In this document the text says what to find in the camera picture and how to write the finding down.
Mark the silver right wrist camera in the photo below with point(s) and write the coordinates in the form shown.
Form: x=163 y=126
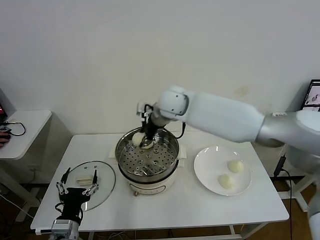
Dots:
x=140 y=110

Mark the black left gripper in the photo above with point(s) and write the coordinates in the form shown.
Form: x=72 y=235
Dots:
x=72 y=200

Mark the person's hand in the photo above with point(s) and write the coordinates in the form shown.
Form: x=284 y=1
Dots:
x=4 y=139

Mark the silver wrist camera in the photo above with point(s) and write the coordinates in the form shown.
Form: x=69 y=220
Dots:
x=140 y=110
x=62 y=225

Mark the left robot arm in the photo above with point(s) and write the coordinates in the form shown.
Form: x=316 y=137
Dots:
x=63 y=237

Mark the grey laptop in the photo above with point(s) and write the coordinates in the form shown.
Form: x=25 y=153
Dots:
x=312 y=96

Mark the white electric cooker base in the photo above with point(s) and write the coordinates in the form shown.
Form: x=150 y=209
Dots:
x=147 y=185

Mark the white round plate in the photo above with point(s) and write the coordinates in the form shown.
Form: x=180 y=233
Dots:
x=207 y=170

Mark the white steamed baozi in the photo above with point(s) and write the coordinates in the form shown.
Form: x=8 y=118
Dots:
x=226 y=181
x=235 y=166
x=137 y=139
x=148 y=146

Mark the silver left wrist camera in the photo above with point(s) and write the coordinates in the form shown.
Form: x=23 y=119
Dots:
x=62 y=225

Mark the stainless steel steamer basket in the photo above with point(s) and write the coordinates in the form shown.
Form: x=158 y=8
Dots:
x=160 y=165

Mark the white rounded side desk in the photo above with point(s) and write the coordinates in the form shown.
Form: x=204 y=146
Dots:
x=30 y=130

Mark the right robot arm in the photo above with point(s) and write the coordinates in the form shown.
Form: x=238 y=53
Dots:
x=220 y=115

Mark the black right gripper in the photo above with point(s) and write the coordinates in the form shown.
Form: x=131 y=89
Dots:
x=150 y=128

